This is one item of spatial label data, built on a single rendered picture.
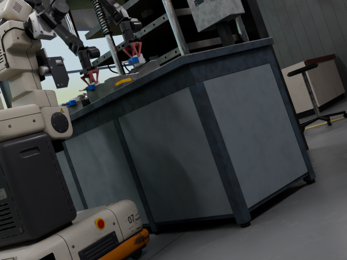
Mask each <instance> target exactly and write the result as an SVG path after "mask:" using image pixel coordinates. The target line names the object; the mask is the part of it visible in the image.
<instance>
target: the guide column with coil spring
mask: <svg viewBox="0 0 347 260"><path fill-rule="evenodd" d="M99 9H102V7H100V8H98V9H96V11H97V10H99ZM101 11H103V10H99V11H98V12H97V13H99V12H101ZM101 14H104V12H101V13H99V14H98V16H99V15H101ZM106 21H107V20H104V21H102V22H101V23H103V22H106ZM105 24H108V23H107V22H106V23H104V24H102V25H101V26H103V25H105ZM108 26H109V25H106V26H104V27H102V29H103V28H105V27H108ZM107 29H109V27H108V28H106V29H104V30H103V31H105V30H107ZM105 37H106V41H107V44H108V46H109V49H110V52H111V54H112V57H113V60H114V63H115V66H116V68H117V71H118V74H119V75H126V73H125V71H124V68H123V65H122V63H121V59H120V56H119V54H118V51H117V48H116V45H115V42H114V40H113V36H112V34H107V35H105Z"/></svg>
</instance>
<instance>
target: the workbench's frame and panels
mask: <svg viewBox="0 0 347 260"><path fill-rule="evenodd" d="M272 44H274V41H273V38H268V39H263V40H258V41H254V42H248V43H244V44H239V45H234V46H229V47H225V48H219V49H216V50H211V51H207V52H202V53H197V54H192V55H187V56H182V57H180V58H178V59H176V60H174V61H172V62H170V63H168V64H166V65H165V66H163V67H161V68H159V69H157V70H155V71H153V72H151V73H149V74H147V75H146V76H144V77H142V78H140V79H138V80H136V81H134V82H132V83H130V84H129V85H127V86H125V87H123V88H121V89H119V90H117V91H115V92H113V93H111V94H110V95H108V96H106V97H104V98H102V99H100V100H98V101H96V102H94V103H92V104H91V105H89V106H87V107H85V108H83V109H81V110H79V111H77V112H75V113H74V114H72V115H70V120H71V124H72V128H73V133H72V136H71V137H69V138H67V139H66V140H65V141H64V142H62V144H63V147H64V150H63V151H61V152H58V153H56V156H57V158H58V162H59V164H60V167H61V170H62V173H63V175H64V178H65V181H66V184H67V186H68V189H69V193H70V195H71V198H72V201H73V204H74V205H75V206H74V207H75V209H76V212H79V211H82V210H86V209H89V208H93V207H97V206H101V205H105V204H109V203H113V202H117V201H120V200H125V199H128V200H131V201H133V202H134V203H135V204H136V207H137V210H138V212H139V215H140V218H141V221H142V224H143V227H146V226H150V227H151V230H152V231H153V232H154V233H155V235H158V234H161V233H163V228H164V227H163V225H166V224H175V223H185V222H194V221H204V220H214V219H224V218H233V217H235V219H236V222H237V224H240V226H241V228H246V227H248V226H250V225H251V222H250V220H251V216H250V213H249V212H250V211H252V210H254V209H255V208H257V207H258V206H260V205H262V204H263V203H265V202H266V201H268V200H270V199H271V198H273V197H274V196H276V195H278V194H279V193H281V192H282V191H284V190H286V189H287V188H289V187H290V186H292V185H294V184H295V183H297V182H298V181H300V180H302V179H303V181H304V182H306V184H307V185H310V184H313V183H315V182H316V181H315V178H316V175H315V173H314V170H313V167H312V164H311V161H310V159H309V156H308V153H307V150H306V147H305V144H304V142H303V139H302V136H301V133H300V131H299V128H298V125H297V122H296V119H295V116H294V113H293V110H292V108H291V105H290V102H289V99H288V96H287V93H286V91H285V88H284V85H283V83H282V80H281V77H280V74H279V71H278V68H277V65H276V62H275V59H274V56H273V54H272V51H271V48H270V45H272Z"/></svg>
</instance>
